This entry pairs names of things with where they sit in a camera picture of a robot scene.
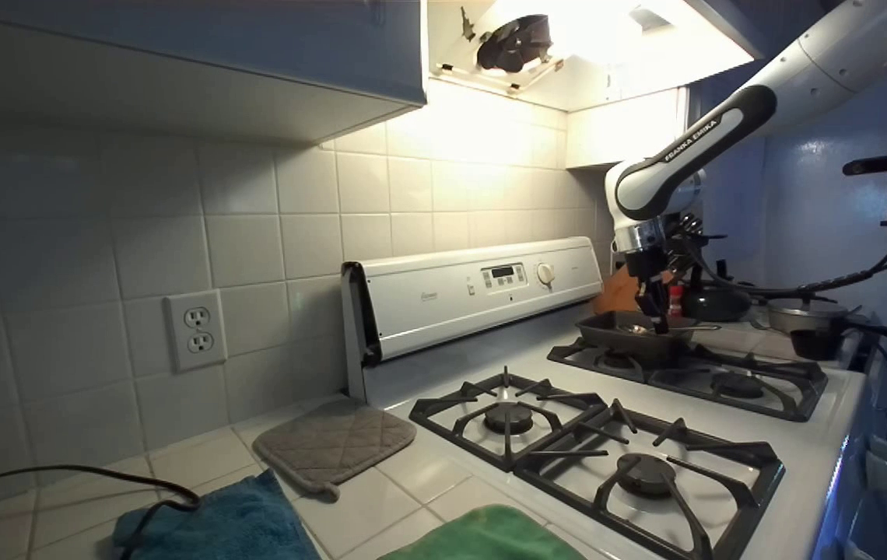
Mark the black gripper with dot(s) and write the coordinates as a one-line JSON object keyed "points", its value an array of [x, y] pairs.
{"points": [[664, 260]]}

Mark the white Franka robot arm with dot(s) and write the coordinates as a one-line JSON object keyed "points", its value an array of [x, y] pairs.
{"points": [[691, 144]]}

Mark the black cast iron stove grate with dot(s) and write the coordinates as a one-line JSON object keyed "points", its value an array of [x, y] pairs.
{"points": [[585, 426], [742, 388]]}

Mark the round stove panel dial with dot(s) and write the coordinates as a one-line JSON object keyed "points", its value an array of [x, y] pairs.
{"points": [[545, 275]]}

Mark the stove clock display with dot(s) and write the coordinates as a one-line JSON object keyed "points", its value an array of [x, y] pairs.
{"points": [[503, 275]]}

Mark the white gas stove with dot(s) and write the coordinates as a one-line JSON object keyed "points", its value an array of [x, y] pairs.
{"points": [[463, 300]]}

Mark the red-lidded jar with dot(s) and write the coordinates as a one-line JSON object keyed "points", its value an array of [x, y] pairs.
{"points": [[676, 300]]}

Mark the black kettle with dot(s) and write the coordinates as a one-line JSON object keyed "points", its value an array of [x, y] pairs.
{"points": [[723, 303]]}

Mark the wooden knife block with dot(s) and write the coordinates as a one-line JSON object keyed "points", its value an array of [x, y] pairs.
{"points": [[618, 298]]}

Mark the white range hood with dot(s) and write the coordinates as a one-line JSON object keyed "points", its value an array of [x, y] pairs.
{"points": [[608, 62]]}

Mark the green cloth towel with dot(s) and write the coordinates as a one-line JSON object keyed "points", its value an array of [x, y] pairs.
{"points": [[491, 535]]}

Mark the black range hood fan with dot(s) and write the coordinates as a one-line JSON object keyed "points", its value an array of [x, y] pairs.
{"points": [[513, 44]]}

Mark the grey quilted pot holder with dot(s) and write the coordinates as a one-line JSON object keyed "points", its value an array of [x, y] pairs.
{"points": [[335, 442]]}

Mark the blue cloth towel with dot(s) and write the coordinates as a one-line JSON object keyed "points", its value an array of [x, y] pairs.
{"points": [[234, 523]]}

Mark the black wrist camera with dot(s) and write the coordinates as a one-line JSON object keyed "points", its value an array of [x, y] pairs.
{"points": [[695, 232]]}

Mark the upper wall cabinet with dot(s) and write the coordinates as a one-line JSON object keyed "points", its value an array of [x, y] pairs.
{"points": [[203, 40], [630, 128]]}

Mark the white wall power outlet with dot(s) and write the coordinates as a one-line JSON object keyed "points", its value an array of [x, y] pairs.
{"points": [[197, 330]]}

